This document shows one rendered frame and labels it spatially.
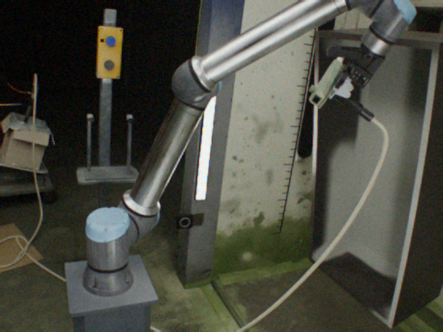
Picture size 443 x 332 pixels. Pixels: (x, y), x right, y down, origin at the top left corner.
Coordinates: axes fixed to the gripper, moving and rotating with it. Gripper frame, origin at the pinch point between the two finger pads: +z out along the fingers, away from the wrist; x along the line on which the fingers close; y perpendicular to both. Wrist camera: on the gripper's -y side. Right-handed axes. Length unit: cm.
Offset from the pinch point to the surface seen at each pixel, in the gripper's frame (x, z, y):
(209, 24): 55, 32, -67
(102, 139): 9, 101, -85
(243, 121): 55, 73, -27
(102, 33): 23, 51, -107
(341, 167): 44, 53, 30
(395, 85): 55, 5, 26
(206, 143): 34, 83, -36
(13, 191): 11, 234, -164
